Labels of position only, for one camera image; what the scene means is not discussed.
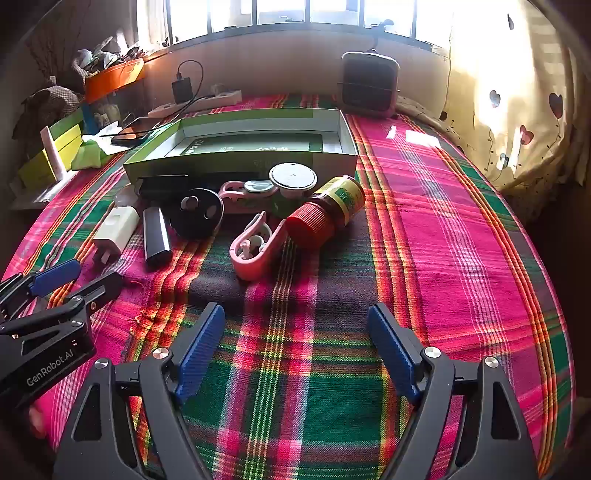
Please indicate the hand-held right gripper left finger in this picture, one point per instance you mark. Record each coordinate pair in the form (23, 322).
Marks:
(201, 350)

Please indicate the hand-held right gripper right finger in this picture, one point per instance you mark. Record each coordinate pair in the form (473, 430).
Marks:
(392, 355)

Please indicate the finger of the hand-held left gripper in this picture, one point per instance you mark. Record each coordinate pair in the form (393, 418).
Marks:
(55, 275)
(99, 287)

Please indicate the white charger plug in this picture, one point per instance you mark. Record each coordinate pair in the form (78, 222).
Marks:
(117, 228)

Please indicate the black silver lighter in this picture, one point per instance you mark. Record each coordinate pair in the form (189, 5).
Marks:
(156, 235)

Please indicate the black round magnet disc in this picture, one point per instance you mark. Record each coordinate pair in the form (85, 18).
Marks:
(194, 224)

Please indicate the pink clip with grey piece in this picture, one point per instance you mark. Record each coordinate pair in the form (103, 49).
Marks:
(231, 189)

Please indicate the brown bottle with red cap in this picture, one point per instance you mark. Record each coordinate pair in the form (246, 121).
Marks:
(341, 198)

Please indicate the green spool with white top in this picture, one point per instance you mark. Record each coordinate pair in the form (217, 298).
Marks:
(293, 177)

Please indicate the green cardboard box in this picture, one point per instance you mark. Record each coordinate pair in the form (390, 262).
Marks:
(258, 161)

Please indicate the plaid blanket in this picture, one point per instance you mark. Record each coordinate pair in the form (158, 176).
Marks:
(300, 369)

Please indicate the yellow cardboard box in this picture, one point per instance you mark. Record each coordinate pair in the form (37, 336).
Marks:
(71, 143)
(34, 168)

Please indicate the white tube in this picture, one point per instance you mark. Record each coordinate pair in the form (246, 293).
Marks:
(51, 152)

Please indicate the pink clip with white inside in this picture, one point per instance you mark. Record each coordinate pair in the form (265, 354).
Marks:
(268, 244)

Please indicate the white paper sheet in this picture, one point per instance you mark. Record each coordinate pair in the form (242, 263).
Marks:
(104, 141)

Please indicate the lime green box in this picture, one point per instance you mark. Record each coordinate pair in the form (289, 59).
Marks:
(64, 122)

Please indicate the black smartphone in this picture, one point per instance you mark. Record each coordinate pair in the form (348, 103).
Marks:
(138, 131)

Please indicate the clear plastic container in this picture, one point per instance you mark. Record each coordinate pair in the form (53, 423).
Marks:
(101, 115)

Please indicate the brown checkered cloth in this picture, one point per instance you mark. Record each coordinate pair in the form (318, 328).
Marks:
(51, 104)

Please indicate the orange box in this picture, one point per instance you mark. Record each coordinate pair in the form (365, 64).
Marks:
(113, 78)

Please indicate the black power adapter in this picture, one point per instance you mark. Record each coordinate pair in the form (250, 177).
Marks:
(182, 90)

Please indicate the pile of crumpled bags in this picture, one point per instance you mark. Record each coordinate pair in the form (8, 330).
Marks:
(99, 55)

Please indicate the white power strip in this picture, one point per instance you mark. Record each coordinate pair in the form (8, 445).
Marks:
(221, 97)

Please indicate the heart print curtain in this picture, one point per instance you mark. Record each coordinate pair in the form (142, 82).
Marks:
(508, 115)

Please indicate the black space heater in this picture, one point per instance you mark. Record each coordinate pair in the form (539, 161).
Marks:
(369, 83)

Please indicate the window frame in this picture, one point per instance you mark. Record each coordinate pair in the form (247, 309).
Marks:
(308, 9)

